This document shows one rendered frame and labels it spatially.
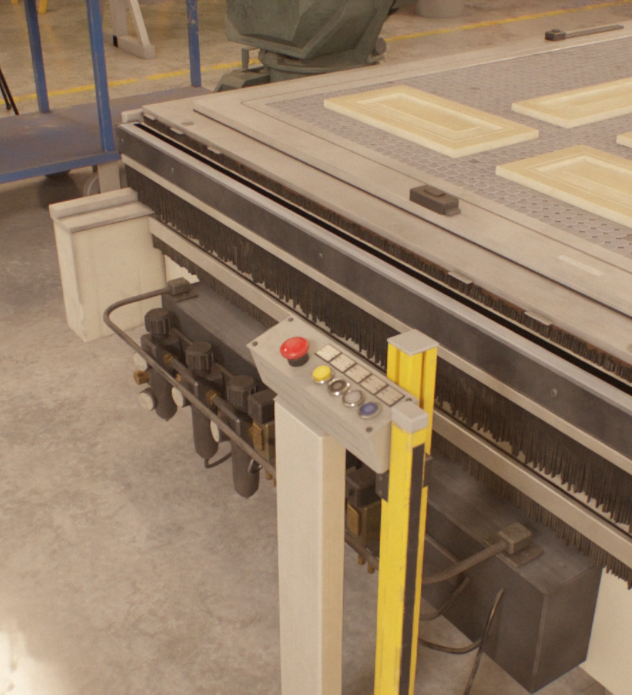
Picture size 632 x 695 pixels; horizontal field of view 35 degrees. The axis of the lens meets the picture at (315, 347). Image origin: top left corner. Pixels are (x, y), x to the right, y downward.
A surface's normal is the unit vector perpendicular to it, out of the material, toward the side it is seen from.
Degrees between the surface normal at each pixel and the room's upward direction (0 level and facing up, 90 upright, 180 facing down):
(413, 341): 0
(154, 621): 0
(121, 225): 90
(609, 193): 12
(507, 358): 90
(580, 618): 90
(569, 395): 90
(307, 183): 0
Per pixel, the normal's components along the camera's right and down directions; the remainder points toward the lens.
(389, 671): -0.82, 0.28
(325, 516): 0.57, 0.40
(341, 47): 0.58, 0.78
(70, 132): 0.00, -0.87
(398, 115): -0.18, -0.79
